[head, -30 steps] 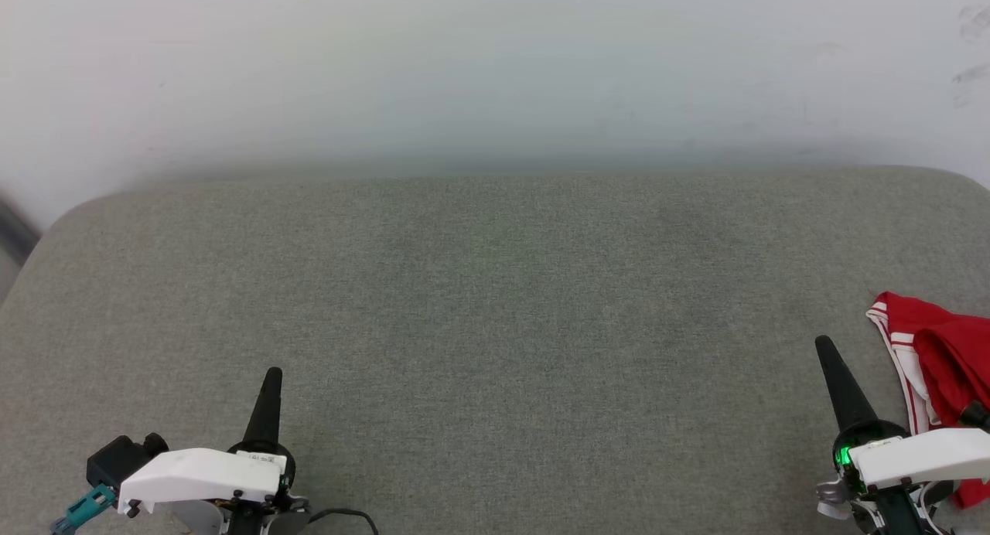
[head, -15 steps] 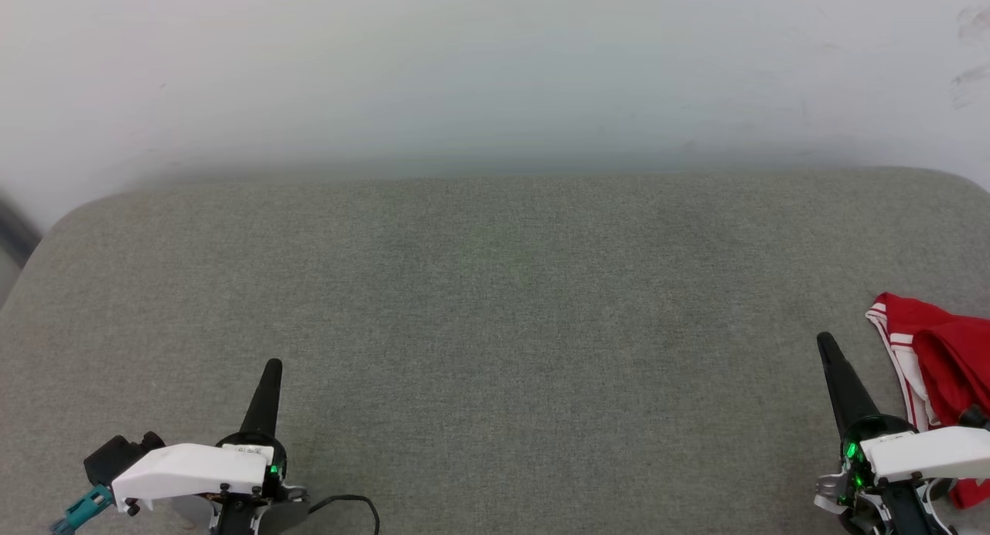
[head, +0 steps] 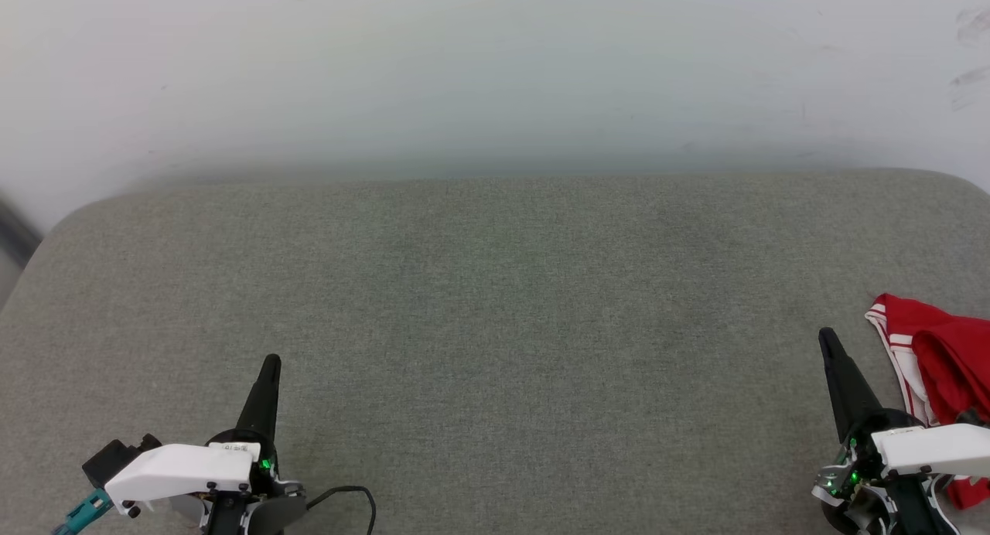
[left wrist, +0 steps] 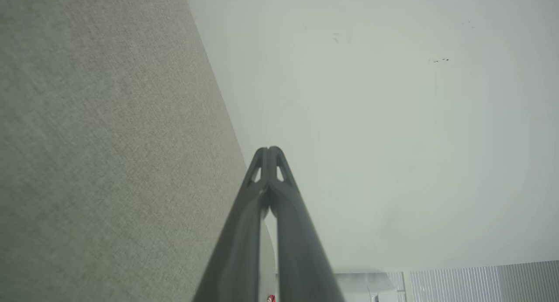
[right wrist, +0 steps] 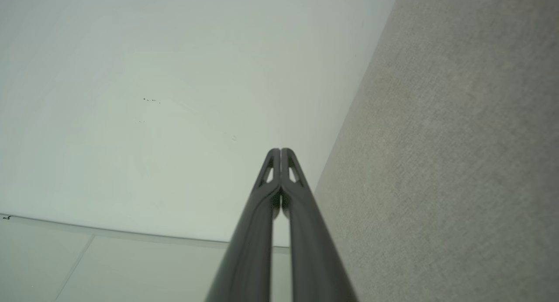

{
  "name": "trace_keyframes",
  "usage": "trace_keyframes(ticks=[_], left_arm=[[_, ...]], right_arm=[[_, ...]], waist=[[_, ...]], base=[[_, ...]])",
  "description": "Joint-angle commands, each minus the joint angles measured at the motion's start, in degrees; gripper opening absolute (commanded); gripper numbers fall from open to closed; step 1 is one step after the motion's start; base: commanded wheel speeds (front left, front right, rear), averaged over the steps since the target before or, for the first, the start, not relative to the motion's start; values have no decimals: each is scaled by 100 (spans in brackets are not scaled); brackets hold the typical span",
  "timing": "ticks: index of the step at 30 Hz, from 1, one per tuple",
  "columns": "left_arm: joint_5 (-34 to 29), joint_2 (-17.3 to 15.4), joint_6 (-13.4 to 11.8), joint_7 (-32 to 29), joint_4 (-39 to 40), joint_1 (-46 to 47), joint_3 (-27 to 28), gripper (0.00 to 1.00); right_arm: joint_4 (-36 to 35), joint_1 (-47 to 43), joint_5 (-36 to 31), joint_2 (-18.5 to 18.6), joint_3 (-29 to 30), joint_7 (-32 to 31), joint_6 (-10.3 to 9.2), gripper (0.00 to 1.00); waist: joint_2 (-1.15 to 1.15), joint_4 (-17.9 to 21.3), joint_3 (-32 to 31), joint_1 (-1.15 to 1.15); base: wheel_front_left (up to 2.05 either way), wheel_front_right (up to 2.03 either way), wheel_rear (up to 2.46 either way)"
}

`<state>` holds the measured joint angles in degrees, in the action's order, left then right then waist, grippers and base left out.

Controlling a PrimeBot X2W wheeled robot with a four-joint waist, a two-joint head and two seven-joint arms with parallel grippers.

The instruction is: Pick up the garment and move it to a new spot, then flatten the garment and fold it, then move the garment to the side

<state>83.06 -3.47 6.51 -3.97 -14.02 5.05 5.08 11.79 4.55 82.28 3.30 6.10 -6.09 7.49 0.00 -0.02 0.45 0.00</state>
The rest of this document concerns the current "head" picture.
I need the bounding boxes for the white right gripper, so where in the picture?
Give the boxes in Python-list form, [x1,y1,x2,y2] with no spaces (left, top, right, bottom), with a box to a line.
[811,327,990,514]

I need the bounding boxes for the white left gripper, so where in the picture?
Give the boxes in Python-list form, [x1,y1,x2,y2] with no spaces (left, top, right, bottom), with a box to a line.
[103,353,308,518]

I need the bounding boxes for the dark blurred baseboard strip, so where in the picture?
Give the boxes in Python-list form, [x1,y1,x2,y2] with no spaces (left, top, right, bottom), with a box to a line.
[0,193,41,267]

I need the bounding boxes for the teal left camera connector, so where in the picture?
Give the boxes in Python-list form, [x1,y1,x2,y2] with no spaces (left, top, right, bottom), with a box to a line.
[53,487,114,535]

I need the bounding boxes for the grey fabric sofa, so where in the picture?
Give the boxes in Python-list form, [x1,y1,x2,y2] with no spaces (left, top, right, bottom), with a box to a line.
[0,169,990,535]

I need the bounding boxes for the red Bulls 23 jersey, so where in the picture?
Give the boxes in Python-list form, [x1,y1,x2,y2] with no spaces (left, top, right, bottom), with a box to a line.
[865,292,990,511]

